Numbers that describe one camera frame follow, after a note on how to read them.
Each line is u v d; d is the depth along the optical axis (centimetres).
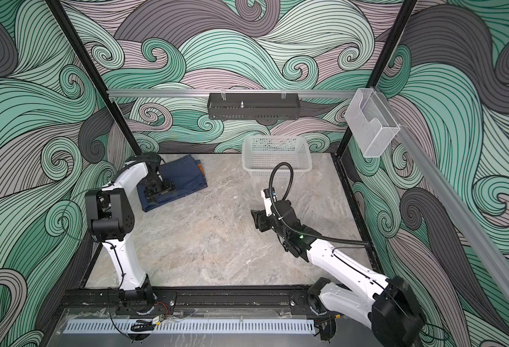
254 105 97
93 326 70
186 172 111
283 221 57
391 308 38
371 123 78
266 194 69
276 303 75
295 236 57
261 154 122
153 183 81
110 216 54
